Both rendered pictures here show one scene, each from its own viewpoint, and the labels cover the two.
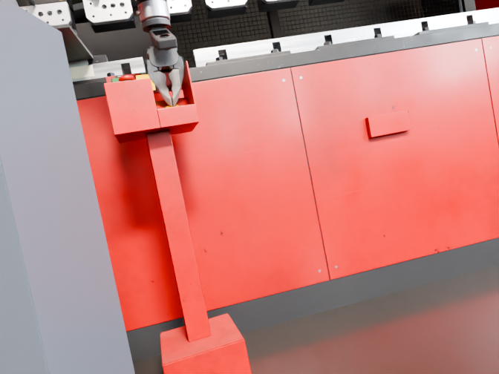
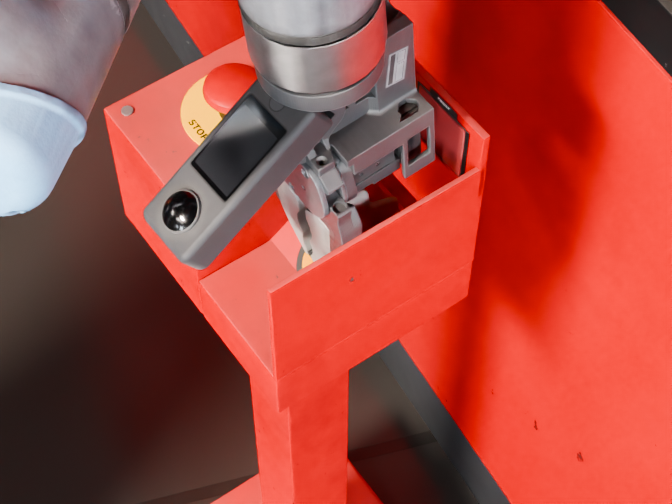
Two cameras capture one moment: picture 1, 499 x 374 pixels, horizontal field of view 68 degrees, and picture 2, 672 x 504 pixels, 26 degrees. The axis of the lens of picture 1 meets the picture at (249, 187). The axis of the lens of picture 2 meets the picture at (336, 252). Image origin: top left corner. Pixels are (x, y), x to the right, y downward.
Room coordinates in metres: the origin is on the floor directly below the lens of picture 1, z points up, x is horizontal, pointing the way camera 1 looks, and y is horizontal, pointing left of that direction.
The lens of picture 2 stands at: (0.80, -0.34, 1.52)
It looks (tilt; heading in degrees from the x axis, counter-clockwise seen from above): 56 degrees down; 70
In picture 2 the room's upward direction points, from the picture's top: straight up
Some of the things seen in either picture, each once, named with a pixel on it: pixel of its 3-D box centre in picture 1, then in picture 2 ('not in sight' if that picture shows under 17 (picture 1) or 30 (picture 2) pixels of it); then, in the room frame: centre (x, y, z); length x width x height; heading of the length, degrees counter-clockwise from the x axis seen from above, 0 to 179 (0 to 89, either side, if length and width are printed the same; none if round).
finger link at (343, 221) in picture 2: (174, 68); (329, 210); (0.97, 0.13, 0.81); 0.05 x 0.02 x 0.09; 105
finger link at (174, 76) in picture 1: (174, 88); (358, 225); (0.99, 0.14, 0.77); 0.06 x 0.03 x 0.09; 15
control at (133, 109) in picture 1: (150, 98); (289, 178); (0.97, 0.21, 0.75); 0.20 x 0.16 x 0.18; 105
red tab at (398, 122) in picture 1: (387, 124); not in sight; (1.29, -0.51, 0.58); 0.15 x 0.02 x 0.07; 99
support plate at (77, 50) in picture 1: (50, 47); not in sight; (1.14, 0.50, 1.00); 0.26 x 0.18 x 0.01; 9
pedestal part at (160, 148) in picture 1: (178, 235); (300, 428); (0.97, 0.21, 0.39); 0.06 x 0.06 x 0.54; 15
